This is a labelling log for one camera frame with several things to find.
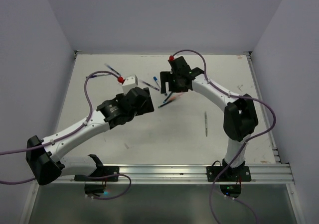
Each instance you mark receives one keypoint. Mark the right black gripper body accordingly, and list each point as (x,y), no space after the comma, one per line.
(175,84)

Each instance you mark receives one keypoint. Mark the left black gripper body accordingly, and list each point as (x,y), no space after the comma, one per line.
(146,107)

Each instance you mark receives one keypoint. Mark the grey clear pen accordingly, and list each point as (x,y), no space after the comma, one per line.
(206,124)

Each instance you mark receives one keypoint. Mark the blue clear gel pen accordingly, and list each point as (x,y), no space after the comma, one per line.
(112,69)

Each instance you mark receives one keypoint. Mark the dark blue grip pen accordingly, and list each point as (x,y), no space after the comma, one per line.
(96,76)

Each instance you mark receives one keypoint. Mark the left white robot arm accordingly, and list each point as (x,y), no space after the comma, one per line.
(47,157)

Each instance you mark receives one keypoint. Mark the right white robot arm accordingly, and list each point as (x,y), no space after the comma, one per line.
(240,117)

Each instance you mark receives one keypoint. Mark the blue pen under orange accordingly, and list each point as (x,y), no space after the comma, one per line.
(167,98)

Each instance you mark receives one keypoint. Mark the orange gel pen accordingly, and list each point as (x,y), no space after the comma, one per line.
(176,96)

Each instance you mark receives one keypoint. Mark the teal dark gel pen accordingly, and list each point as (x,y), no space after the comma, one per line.
(168,102)

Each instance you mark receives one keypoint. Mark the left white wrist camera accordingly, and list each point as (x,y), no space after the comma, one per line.
(129,83)

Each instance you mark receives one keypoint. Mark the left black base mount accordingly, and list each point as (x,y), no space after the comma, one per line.
(101,173)

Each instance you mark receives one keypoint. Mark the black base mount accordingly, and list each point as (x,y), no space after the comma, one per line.
(101,173)
(237,175)

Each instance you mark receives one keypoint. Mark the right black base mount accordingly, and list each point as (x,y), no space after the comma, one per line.
(237,175)

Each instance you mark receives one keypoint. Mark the aluminium front rail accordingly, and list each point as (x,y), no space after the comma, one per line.
(169,174)

